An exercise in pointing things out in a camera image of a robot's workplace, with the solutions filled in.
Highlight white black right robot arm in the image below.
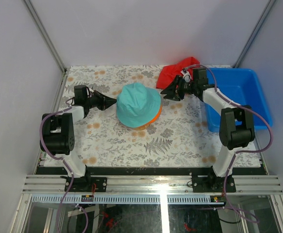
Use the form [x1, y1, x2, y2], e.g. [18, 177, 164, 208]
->
[98, 65, 255, 192]

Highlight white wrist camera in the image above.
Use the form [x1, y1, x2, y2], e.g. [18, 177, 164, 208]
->
[87, 87, 94, 95]
[181, 69, 192, 83]

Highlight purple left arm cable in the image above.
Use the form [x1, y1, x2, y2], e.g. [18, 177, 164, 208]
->
[39, 97, 90, 233]

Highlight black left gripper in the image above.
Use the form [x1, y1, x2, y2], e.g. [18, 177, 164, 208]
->
[85, 90, 118, 111]

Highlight teal bucket hat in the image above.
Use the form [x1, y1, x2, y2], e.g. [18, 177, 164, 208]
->
[116, 83, 161, 128]

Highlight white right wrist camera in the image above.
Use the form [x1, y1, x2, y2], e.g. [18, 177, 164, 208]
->
[181, 69, 192, 83]

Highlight aluminium corner frame post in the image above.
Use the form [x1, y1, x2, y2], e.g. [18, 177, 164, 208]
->
[22, 0, 68, 73]

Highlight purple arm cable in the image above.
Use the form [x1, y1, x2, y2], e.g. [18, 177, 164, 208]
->
[39, 97, 90, 233]
[181, 64, 274, 224]

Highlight blue plastic bin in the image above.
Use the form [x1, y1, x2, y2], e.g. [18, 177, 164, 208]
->
[205, 67, 273, 133]

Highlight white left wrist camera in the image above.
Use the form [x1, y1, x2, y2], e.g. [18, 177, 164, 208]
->
[87, 87, 94, 95]

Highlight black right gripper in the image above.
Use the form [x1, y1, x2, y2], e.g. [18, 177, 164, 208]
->
[160, 75, 197, 102]

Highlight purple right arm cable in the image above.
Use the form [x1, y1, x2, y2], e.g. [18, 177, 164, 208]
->
[181, 64, 274, 224]

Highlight aluminium mounting rail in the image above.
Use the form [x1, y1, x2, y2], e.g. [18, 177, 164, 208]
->
[22, 175, 283, 195]

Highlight grey bucket hat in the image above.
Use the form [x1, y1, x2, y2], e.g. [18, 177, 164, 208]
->
[141, 123, 154, 130]

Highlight right aluminium corner post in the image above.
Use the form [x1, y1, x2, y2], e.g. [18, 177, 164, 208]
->
[232, 0, 278, 68]

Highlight white slotted cable duct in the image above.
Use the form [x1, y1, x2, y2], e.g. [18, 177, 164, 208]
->
[32, 194, 225, 205]

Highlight floral patterned table mat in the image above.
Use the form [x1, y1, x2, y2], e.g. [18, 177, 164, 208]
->
[42, 64, 261, 168]

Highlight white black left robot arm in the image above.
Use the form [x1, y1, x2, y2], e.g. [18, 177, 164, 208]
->
[39, 85, 116, 192]

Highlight red cloth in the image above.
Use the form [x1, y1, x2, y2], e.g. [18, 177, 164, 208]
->
[156, 57, 200, 89]

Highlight orange hat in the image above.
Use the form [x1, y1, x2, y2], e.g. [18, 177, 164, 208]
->
[133, 105, 162, 131]

